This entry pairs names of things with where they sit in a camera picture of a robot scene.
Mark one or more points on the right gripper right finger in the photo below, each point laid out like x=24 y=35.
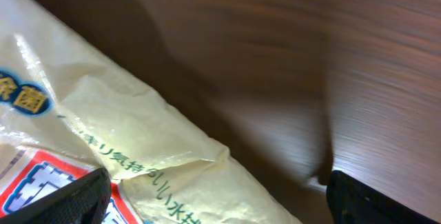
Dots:
x=353 y=202

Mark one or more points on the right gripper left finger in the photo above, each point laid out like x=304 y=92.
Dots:
x=83 y=201

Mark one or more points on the yellow wet wipes pack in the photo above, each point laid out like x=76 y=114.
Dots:
x=67 y=111

